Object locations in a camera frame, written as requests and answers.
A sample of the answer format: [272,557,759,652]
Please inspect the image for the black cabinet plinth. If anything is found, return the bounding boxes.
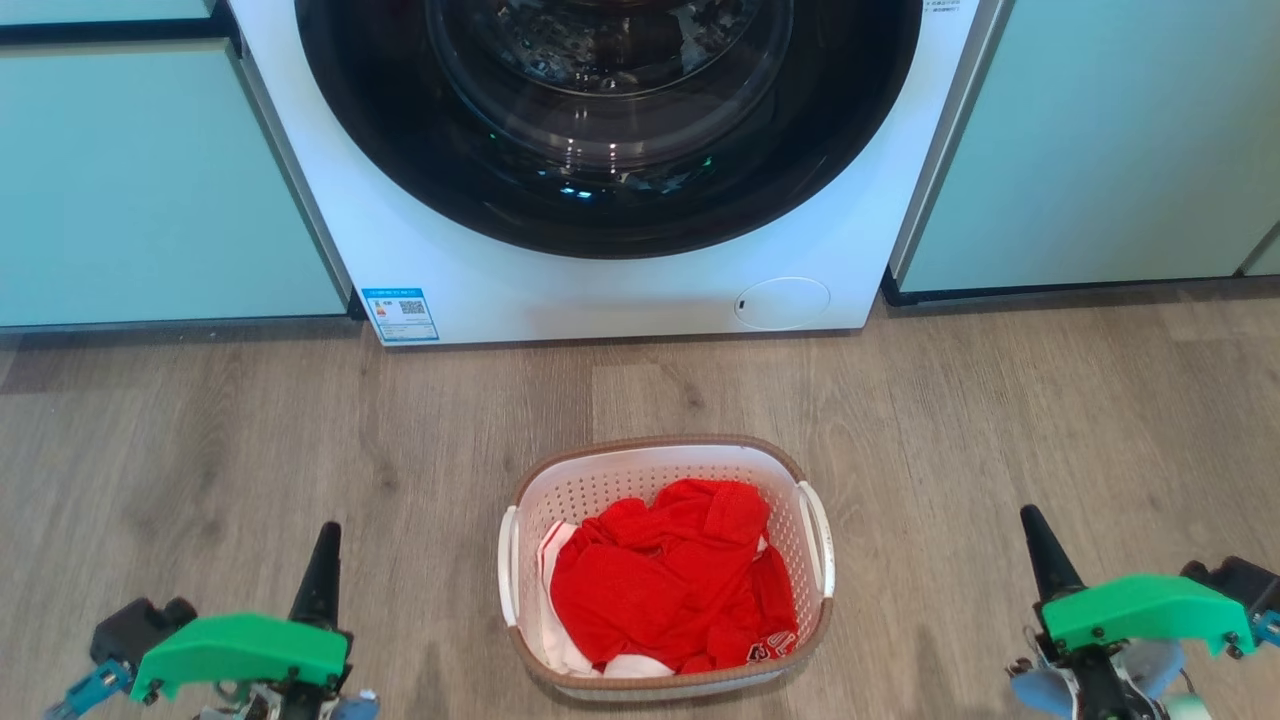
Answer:
[0,300,367,346]
[880,268,1280,307]

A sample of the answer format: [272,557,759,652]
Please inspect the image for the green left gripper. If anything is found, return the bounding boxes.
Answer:
[130,521,352,701]

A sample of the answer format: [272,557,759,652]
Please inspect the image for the dark round washer door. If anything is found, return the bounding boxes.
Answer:
[295,0,923,259]

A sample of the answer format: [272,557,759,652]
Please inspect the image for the white perforated laundry basket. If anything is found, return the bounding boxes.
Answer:
[497,434,837,701]

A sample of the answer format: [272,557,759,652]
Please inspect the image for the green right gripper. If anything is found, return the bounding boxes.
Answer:
[1019,505,1257,659]

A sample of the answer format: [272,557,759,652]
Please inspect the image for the round white filter cover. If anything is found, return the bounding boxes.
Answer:
[734,277,831,331]

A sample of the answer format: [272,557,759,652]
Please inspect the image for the white front-load washing machine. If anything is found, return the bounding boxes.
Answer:
[228,0,1001,347]

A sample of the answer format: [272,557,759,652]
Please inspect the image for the white plastic colander handle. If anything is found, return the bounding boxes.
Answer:
[795,480,837,601]
[497,505,522,629]

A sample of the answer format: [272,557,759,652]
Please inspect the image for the red garment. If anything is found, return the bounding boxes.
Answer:
[548,478,801,677]

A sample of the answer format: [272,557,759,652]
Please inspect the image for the blue energy label sticker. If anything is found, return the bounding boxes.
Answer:
[360,288,441,344]

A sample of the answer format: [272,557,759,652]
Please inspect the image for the pale green cabinet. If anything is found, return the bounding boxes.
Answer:
[0,0,353,329]
[893,0,1280,294]

